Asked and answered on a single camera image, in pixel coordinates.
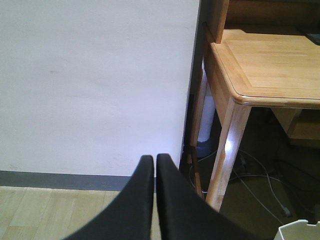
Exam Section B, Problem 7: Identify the grey cable under desk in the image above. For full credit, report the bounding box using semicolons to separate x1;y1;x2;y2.
229;149;292;217

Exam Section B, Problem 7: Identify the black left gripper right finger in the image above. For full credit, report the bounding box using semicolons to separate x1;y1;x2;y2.
156;153;250;240

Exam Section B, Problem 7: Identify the light wooden desk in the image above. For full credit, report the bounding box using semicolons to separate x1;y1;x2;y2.
184;0;320;213

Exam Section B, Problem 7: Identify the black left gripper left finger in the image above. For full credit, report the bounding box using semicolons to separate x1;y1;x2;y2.
66;155;154;240

